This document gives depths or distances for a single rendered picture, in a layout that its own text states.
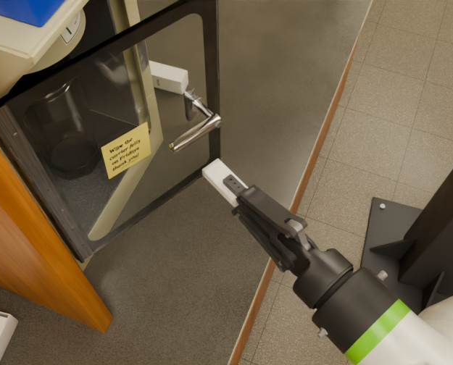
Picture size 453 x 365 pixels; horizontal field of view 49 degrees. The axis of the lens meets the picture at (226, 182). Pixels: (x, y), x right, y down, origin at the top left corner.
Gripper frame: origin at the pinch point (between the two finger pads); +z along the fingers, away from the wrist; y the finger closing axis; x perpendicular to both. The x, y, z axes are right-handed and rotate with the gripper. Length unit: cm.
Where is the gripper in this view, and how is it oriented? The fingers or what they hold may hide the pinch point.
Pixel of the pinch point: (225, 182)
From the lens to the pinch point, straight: 68.5
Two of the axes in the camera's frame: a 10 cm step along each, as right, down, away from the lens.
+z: -6.5, -6.5, 3.9
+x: -7.6, 5.6, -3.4
